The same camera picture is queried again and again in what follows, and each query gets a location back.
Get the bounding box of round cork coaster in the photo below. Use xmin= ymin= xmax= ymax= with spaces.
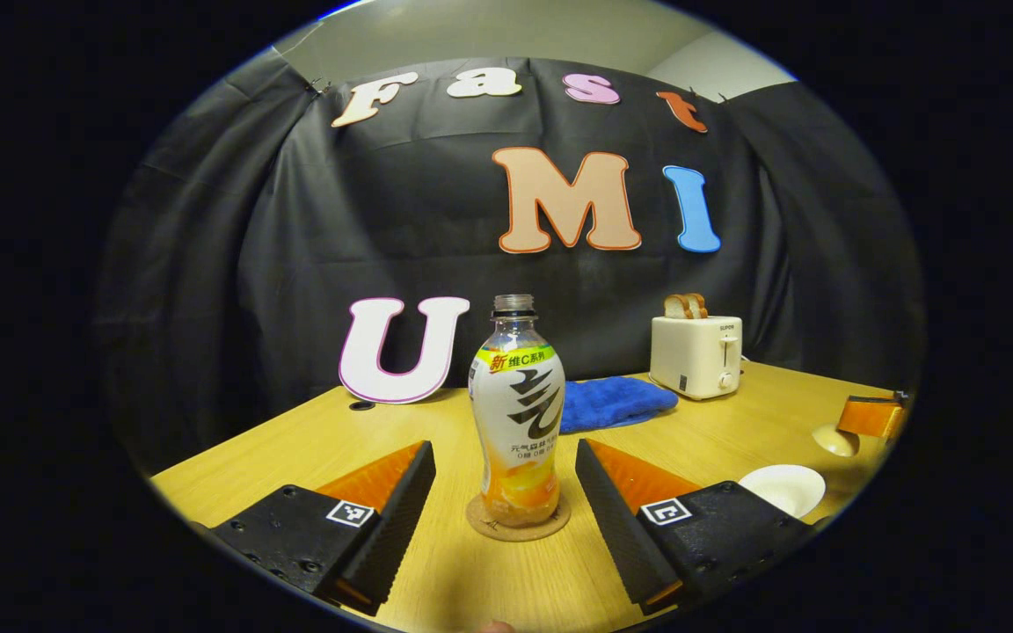
xmin=465 ymin=492 xmax=572 ymax=542

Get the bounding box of black backdrop cloth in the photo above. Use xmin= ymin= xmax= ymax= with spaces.
xmin=95 ymin=57 xmax=925 ymax=476

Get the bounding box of cream teacup lid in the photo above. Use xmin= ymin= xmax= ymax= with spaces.
xmin=812 ymin=423 xmax=861 ymax=458

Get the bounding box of clear water bottle white label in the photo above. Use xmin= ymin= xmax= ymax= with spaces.
xmin=468 ymin=295 xmax=566 ymax=528

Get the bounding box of white toaster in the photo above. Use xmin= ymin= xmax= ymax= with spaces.
xmin=650 ymin=316 xmax=744 ymax=401

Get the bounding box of cream ceramic teacup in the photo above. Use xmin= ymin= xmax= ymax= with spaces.
xmin=739 ymin=464 xmax=827 ymax=520

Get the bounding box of blue folded towel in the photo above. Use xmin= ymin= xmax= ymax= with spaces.
xmin=559 ymin=376 xmax=679 ymax=434

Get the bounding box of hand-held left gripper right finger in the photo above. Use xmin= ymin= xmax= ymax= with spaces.
xmin=574 ymin=439 xmax=815 ymax=616

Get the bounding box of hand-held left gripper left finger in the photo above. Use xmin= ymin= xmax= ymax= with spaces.
xmin=208 ymin=440 xmax=437 ymax=616

